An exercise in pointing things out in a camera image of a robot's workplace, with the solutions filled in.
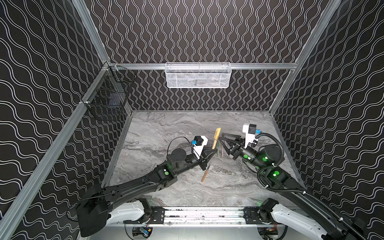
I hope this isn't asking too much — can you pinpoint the orange pen cap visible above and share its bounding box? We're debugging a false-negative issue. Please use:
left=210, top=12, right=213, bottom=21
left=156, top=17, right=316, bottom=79
left=214, top=128, right=221, bottom=141

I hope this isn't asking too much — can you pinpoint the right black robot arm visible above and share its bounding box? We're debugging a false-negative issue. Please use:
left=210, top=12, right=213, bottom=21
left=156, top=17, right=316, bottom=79
left=218, top=133, right=366, bottom=240

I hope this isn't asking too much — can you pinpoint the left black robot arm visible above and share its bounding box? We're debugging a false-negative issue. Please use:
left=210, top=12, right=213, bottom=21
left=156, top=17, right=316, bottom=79
left=76, top=148, right=218, bottom=237

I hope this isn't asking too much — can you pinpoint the white mesh basket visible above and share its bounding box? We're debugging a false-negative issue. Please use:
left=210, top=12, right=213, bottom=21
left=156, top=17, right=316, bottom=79
left=165, top=62, right=232, bottom=89

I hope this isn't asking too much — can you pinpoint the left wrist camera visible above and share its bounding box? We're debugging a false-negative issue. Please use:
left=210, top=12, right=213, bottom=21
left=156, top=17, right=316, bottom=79
left=191, top=136, right=208, bottom=159

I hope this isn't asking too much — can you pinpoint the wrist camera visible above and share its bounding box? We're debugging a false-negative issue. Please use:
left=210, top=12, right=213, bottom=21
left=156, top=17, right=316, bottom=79
left=191, top=136, right=208, bottom=159
left=242, top=124, right=261, bottom=149

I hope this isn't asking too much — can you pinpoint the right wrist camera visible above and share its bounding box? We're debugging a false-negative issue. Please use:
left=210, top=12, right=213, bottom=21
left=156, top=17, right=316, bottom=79
left=242, top=124, right=261, bottom=149

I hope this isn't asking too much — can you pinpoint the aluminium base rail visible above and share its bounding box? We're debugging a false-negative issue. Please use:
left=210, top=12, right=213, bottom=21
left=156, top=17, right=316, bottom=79
left=86, top=206, right=326, bottom=227

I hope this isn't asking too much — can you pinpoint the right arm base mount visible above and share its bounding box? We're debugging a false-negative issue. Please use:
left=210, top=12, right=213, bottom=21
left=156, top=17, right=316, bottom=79
left=243, top=207, right=280, bottom=225

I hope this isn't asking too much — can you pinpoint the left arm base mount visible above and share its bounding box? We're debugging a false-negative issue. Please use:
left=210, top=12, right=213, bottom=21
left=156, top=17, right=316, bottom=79
left=124, top=207, right=165, bottom=225

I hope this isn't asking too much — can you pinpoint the black wire basket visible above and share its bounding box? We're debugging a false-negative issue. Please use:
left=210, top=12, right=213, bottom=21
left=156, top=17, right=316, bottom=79
left=85, top=62, right=137, bottom=121

